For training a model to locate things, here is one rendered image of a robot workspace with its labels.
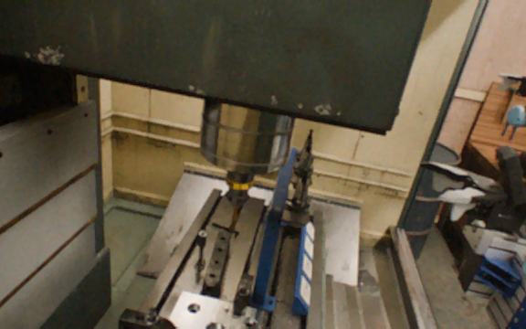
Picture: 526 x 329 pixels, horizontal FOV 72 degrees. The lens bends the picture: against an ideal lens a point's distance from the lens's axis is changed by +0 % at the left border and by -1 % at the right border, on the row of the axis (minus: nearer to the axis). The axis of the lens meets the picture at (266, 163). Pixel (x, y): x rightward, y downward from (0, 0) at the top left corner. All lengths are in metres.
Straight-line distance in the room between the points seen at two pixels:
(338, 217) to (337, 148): 0.33
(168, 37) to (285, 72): 0.15
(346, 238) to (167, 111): 1.02
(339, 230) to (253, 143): 1.24
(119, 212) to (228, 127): 1.55
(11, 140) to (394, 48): 0.67
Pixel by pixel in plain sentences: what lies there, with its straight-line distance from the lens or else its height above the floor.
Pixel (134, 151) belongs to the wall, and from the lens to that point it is 1.96.
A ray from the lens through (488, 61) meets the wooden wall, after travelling 3.48.
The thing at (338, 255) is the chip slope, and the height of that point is 0.74.
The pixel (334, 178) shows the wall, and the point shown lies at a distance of 1.77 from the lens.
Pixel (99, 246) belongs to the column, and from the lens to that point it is 1.33.
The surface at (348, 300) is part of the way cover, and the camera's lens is 1.52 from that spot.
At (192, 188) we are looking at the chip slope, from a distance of 1.81.
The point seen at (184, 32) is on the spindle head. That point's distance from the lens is 0.49.
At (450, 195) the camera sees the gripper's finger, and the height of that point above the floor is 1.45.
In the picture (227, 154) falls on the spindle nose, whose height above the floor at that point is 1.49.
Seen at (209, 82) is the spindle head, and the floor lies 1.60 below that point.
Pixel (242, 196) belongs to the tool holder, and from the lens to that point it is 0.67.
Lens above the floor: 1.72
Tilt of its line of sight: 25 degrees down
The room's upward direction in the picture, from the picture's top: 10 degrees clockwise
